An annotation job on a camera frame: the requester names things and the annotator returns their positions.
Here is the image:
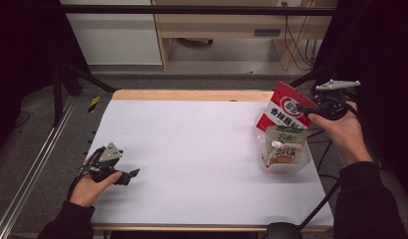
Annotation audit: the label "person's right hand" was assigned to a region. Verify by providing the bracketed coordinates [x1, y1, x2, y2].
[306, 101, 373, 166]

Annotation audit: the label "black curtain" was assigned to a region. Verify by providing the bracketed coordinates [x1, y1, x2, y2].
[312, 0, 408, 200]
[0, 0, 91, 157]

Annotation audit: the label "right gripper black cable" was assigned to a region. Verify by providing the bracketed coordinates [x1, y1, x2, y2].
[298, 106, 359, 232]

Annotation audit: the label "clear plastic container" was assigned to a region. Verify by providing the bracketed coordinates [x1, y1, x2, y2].
[255, 108, 312, 176]

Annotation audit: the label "black floor cables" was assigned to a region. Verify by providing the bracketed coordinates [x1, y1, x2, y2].
[306, 127, 340, 182]

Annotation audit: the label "hanging black cables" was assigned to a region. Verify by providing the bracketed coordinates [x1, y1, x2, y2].
[283, 1, 320, 71]

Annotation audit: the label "beige green-topped pouch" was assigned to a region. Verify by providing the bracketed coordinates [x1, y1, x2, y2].
[265, 124, 307, 157]

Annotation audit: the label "person's left hand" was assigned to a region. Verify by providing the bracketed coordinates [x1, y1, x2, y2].
[70, 171, 122, 208]

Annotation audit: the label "white table sheet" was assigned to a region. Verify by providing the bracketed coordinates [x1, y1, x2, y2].
[91, 100, 335, 228]

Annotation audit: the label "yellow black tape strip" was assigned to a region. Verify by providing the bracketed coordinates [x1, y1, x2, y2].
[88, 95, 102, 114]

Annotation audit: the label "black horizontal frame bar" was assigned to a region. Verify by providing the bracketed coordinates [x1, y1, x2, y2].
[59, 4, 337, 17]

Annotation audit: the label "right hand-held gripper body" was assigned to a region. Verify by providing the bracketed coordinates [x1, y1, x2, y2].
[314, 79, 361, 121]

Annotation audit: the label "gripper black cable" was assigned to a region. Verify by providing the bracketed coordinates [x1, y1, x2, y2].
[67, 161, 94, 201]
[298, 106, 359, 232]

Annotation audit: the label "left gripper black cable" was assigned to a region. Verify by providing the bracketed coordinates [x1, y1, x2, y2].
[67, 161, 94, 201]

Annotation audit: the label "red seasoning packet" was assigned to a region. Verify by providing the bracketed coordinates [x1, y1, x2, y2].
[255, 81, 317, 132]

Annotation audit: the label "white cabinet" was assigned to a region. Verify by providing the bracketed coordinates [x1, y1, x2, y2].
[60, 0, 163, 66]

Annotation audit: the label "wooden table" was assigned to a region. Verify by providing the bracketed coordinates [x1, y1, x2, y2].
[91, 89, 329, 233]

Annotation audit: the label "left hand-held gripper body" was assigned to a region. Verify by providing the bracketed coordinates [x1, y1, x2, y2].
[82, 142, 124, 182]

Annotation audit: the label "white red spouted pouch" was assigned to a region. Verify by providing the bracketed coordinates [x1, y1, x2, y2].
[263, 139, 307, 167]

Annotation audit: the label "light wooden desk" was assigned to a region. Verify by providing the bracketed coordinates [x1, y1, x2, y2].
[151, 0, 339, 72]

